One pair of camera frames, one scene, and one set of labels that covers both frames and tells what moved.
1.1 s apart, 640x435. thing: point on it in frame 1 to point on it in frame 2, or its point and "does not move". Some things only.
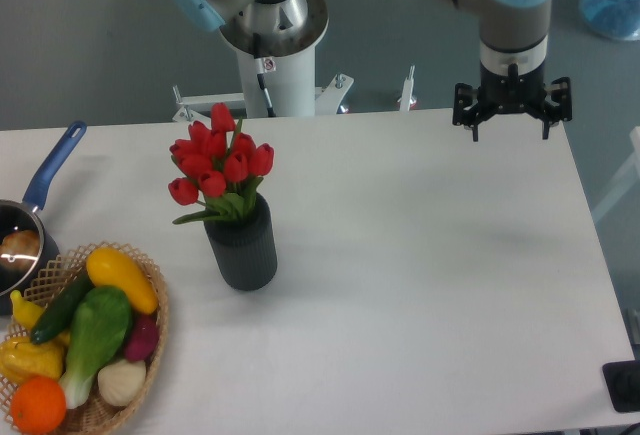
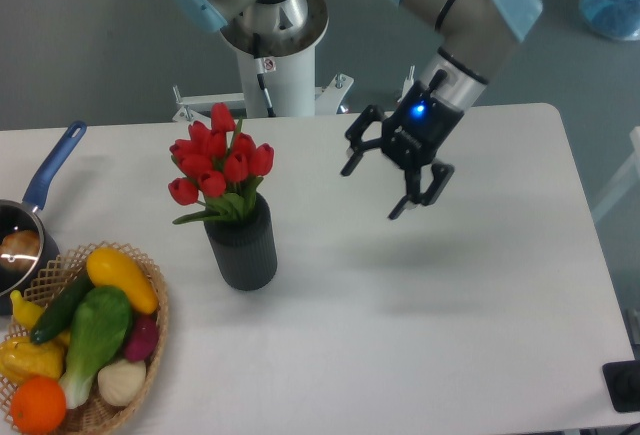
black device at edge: x=622 y=380 does not move
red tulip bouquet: x=220 y=169 does not move
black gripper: x=512 y=93 to x=412 y=136
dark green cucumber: x=60 y=312 does not move
